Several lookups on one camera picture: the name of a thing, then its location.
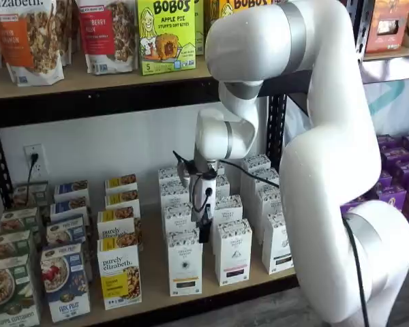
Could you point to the red label granola bag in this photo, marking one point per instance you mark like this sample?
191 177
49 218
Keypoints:
102 34

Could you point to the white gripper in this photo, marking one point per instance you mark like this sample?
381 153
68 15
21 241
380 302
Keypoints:
201 197

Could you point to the white tea box black strip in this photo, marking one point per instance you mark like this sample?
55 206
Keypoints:
274 245
269 173
267 201
257 160

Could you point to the yellow white granola box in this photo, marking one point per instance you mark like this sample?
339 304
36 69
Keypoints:
121 197
121 180
117 272
114 225

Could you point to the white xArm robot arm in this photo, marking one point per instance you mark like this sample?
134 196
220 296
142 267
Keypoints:
327 170

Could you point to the white tea box pink strip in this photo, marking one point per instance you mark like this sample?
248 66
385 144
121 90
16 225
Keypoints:
228 211
233 252
223 187

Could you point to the white wall outlet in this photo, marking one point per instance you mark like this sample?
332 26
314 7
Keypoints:
39 170

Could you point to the black metal shelving unit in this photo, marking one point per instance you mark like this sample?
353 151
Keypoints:
122 102

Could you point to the green oatmeal box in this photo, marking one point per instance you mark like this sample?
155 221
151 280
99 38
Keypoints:
10 289
18 219
10 243
41 195

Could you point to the yellow Bobo's peanut butter box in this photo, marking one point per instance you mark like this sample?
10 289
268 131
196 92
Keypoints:
245 5

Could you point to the green Bobo's apple pie box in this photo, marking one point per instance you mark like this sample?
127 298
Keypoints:
199 30
167 41

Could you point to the white tea box yellow strip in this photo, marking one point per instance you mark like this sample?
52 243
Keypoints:
168 175
185 265
177 218
174 194

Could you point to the orange label granola bag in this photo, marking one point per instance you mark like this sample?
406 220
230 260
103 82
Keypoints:
24 44

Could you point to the orange brown snack box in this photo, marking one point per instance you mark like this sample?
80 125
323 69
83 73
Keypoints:
385 30

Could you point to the blue oatmeal box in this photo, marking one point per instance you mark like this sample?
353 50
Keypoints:
64 282
66 230
71 189
68 206

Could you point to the white teal plastic sheet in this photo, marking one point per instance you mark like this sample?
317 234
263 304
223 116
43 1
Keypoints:
395 95

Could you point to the particle board shelf panel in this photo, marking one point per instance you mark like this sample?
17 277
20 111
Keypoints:
153 272
99 79
395 54

